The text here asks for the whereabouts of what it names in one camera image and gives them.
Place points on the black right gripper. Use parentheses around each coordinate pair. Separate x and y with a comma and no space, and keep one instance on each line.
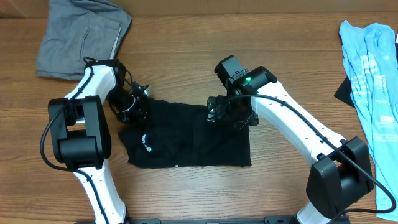
(250,117)

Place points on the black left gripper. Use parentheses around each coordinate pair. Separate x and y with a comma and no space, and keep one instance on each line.
(140,115)

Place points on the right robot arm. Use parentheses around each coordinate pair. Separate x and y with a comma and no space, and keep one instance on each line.
(339,168)

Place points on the light blue t-shirt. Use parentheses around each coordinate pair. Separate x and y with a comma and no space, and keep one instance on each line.
(370,63)

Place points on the dark garment under blue shirt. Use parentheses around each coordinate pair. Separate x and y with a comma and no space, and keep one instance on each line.
(344,91)

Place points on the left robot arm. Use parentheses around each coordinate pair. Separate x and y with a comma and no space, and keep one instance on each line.
(77,137)

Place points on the folded grey shorts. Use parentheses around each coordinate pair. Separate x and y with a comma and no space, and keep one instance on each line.
(78,29)

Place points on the black polo shirt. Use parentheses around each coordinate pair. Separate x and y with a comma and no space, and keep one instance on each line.
(178,135)

